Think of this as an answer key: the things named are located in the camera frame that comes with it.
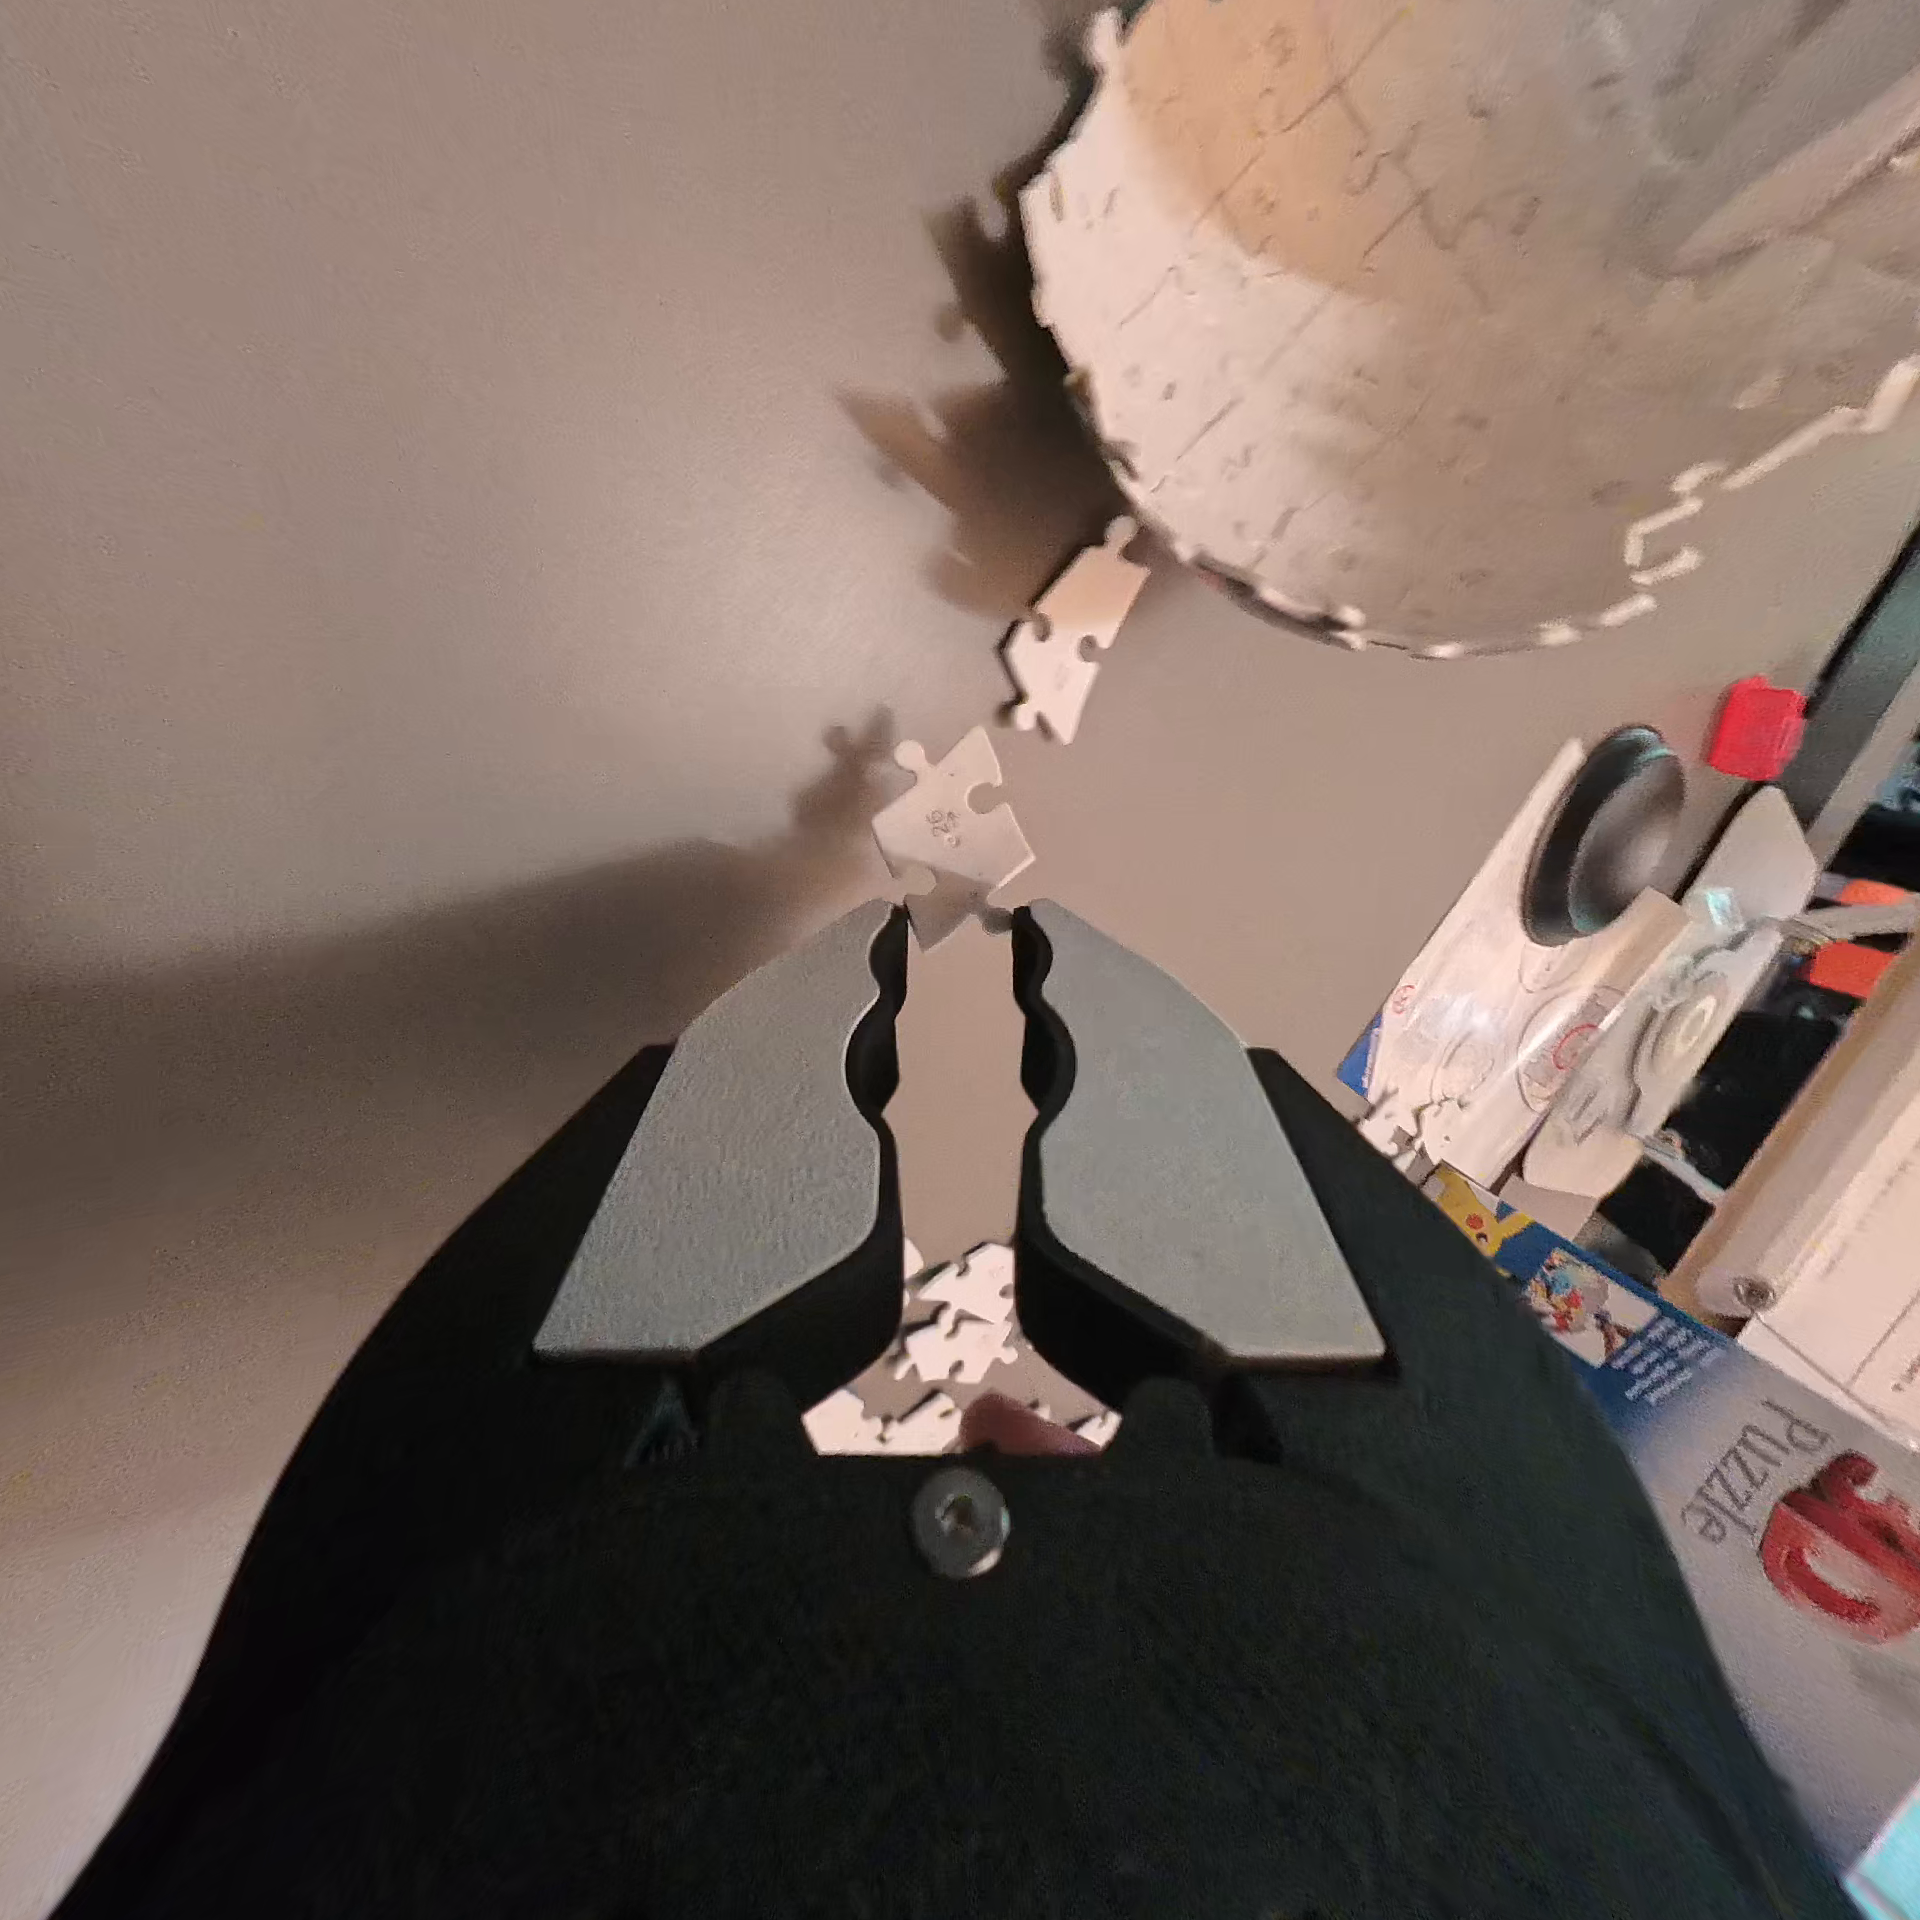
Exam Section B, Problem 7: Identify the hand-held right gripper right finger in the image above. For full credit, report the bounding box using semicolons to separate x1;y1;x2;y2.
1013;901;1393;1373

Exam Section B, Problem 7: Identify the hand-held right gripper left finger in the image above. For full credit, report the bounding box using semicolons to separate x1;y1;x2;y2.
532;901;913;1366

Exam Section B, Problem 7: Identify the white puzzle piece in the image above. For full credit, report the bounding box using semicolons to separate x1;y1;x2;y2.
998;517;1155;748
870;727;1041;950

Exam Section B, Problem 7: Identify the partly built puzzle ball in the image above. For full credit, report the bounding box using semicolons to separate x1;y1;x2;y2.
1020;0;1920;663

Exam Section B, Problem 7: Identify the pile of white puzzle pieces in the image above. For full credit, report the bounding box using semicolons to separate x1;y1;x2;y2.
808;1088;1445;1455

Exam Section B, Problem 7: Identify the paper puzzle leaflet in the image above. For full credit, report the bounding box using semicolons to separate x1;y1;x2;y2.
1339;736;1696;1186

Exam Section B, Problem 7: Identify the black round ball stand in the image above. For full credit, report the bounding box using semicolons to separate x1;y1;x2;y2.
1521;727;1693;950

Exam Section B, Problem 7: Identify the blue puzzle box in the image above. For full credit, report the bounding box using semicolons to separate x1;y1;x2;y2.
1418;1161;1920;1869

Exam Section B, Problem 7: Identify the person's right hand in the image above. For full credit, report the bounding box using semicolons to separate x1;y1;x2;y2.
960;1394;1104;1455

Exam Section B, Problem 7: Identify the laminated instruction sheet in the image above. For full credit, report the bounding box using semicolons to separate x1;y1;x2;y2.
1696;959;1920;1418

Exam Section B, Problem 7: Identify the orange object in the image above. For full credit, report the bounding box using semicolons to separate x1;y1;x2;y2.
1809;881;1920;1004

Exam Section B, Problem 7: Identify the red plastic object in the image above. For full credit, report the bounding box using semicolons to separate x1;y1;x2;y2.
1709;679;1809;782

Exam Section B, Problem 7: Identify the dark desk hatch panel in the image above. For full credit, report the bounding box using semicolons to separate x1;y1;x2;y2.
1798;517;1920;863

